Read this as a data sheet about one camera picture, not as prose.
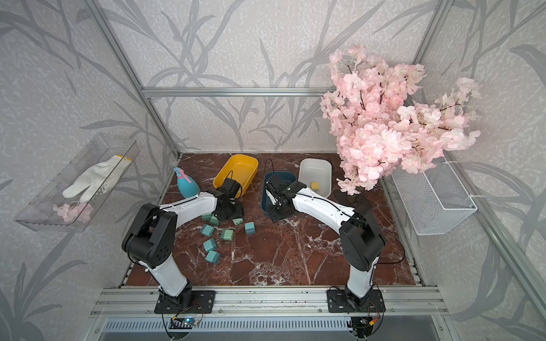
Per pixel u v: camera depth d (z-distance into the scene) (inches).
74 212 23.6
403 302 29.7
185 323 27.7
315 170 43.4
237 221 36.0
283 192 24.7
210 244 33.5
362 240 18.2
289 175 41.3
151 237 18.7
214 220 35.7
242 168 43.1
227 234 34.8
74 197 24.8
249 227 35.5
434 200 23.5
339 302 28.5
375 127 20.0
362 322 29.7
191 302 28.0
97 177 26.7
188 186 37.8
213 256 32.4
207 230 35.3
